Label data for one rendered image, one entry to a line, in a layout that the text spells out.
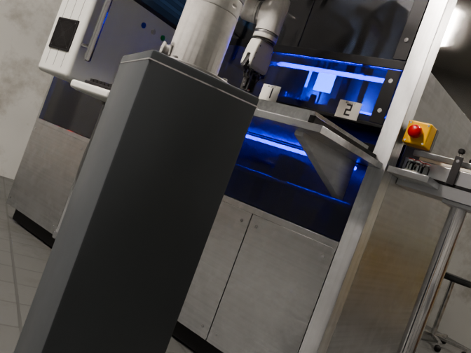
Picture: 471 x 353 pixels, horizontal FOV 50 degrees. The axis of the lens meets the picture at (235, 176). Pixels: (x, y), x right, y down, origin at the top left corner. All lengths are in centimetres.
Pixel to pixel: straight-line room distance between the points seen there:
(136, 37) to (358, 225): 111
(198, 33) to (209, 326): 114
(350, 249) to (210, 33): 84
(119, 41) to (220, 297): 102
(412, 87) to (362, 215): 42
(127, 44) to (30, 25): 261
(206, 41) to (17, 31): 358
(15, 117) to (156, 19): 263
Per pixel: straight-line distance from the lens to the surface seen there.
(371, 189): 163
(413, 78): 170
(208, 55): 111
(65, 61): 193
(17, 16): 462
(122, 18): 203
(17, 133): 460
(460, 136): 217
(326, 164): 152
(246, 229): 184
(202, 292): 194
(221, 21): 113
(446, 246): 169
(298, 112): 137
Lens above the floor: 69
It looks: level
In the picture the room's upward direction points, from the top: 20 degrees clockwise
